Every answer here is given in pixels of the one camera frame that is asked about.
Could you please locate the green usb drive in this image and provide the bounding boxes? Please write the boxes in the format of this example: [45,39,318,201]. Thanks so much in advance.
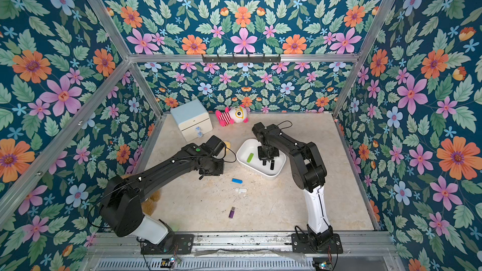
[247,153,254,163]

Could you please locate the white plastic storage box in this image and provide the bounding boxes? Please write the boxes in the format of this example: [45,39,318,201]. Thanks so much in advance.
[236,139,287,179]

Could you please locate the blue usb drive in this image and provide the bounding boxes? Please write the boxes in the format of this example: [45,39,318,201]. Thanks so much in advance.
[232,178,243,184]

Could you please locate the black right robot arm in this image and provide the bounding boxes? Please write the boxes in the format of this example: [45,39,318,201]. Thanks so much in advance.
[252,122,334,251]

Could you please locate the purple usb drive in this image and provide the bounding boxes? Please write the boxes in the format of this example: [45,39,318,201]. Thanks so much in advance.
[228,207,235,219]

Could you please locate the white pink fish plush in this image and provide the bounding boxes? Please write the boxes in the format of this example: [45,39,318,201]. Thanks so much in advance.
[215,105,251,127]

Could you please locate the light blue mini drawer cabinet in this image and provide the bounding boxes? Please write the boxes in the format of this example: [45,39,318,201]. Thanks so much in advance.
[171,99,213,142]

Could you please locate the brown teddy bear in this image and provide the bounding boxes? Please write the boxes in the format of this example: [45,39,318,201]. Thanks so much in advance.
[141,189,161,216]

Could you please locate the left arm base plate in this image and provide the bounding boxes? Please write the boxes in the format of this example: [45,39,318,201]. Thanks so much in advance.
[141,233,195,255]

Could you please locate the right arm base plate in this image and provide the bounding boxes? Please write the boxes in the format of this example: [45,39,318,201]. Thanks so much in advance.
[291,232,343,255]

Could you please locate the black hook rail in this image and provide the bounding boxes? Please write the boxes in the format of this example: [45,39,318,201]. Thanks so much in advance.
[202,54,281,64]

